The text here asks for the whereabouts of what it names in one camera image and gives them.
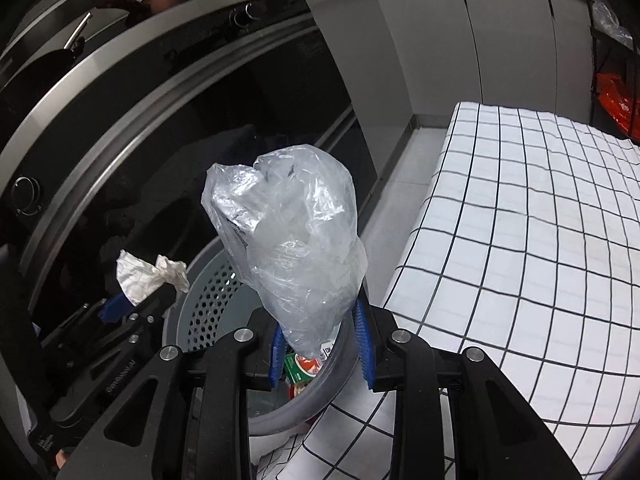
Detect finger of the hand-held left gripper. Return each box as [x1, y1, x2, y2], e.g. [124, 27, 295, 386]
[134, 285, 177, 327]
[98, 292, 132, 324]

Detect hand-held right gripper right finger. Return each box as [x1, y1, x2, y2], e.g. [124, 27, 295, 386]
[351, 300, 583, 480]

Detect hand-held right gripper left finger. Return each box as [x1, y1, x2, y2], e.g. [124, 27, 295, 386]
[67, 310, 287, 480]

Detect green white drink carton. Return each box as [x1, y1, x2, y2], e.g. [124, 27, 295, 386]
[284, 341, 335, 383]

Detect white paper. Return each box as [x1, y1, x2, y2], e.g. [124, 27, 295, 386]
[116, 250, 191, 307]

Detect grey perforated bin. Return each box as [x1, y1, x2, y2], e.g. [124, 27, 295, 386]
[162, 237, 361, 436]

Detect clear plastic bag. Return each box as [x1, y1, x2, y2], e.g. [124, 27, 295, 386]
[201, 144, 368, 360]

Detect black built-in oven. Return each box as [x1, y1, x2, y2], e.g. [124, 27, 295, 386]
[0, 0, 381, 411]

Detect white checked tablecloth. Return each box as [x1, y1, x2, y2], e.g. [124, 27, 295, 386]
[255, 101, 640, 480]

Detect grey kitchen cabinets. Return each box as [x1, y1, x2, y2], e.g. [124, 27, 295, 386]
[300, 0, 596, 126]

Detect red plastic bag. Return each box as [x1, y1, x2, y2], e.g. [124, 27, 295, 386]
[597, 74, 640, 131]

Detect black shelf rack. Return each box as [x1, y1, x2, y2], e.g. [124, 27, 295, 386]
[580, 0, 640, 133]

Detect clear bag on rack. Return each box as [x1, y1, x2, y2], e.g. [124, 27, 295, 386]
[592, 0, 635, 47]

